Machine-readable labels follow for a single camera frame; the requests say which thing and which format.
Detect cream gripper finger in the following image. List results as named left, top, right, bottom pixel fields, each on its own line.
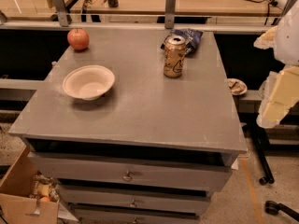
left=256, top=65, right=299, bottom=128
left=253, top=26, right=277, bottom=49

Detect orange soda can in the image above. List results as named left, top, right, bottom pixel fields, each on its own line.
left=164, top=35, right=186, bottom=78

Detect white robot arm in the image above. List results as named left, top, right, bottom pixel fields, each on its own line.
left=253, top=1, right=299, bottom=128

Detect small plate with food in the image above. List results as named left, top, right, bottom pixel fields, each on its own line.
left=227, top=78, right=248, bottom=95

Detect black chair leg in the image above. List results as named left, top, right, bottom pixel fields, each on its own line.
left=247, top=121, right=275, bottom=185

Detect blue chip bag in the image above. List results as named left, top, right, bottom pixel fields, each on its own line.
left=161, top=29, right=203, bottom=56

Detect black caster wheel base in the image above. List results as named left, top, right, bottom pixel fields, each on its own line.
left=264, top=201, right=299, bottom=221

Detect grey drawer cabinet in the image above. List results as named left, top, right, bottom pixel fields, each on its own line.
left=8, top=27, right=248, bottom=224

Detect white paper bowl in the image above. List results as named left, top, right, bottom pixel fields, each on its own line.
left=63, top=65, right=115, bottom=101

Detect red apple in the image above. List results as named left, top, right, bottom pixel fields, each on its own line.
left=67, top=28, right=89, bottom=50

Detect snack items in box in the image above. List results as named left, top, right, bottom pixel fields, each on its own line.
left=29, top=175, right=60, bottom=203

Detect cardboard box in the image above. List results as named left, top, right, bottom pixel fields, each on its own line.
left=0, top=147, right=58, bottom=224

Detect right metal bracket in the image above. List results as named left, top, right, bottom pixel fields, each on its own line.
left=164, top=0, right=176, bottom=29

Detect metal bracket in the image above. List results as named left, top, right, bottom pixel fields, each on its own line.
left=52, top=0, right=69, bottom=27
left=164, top=0, right=176, bottom=29

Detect top drawer with handle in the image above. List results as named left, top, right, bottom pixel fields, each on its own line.
left=28, top=152, right=232, bottom=192

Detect drawer with handle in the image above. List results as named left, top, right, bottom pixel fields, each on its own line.
left=59, top=185, right=210, bottom=215
left=73, top=205, right=198, bottom=224
left=28, top=152, right=232, bottom=192

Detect middle drawer with handle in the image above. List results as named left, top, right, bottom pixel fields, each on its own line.
left=59, top=185, right=210, bottom=215

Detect left metal bracket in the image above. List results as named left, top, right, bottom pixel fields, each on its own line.
left=52, top=0, right=69, bottom=27

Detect bottom drawer with handle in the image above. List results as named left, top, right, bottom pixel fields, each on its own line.
left=73, top=205, right=198, bottom=224

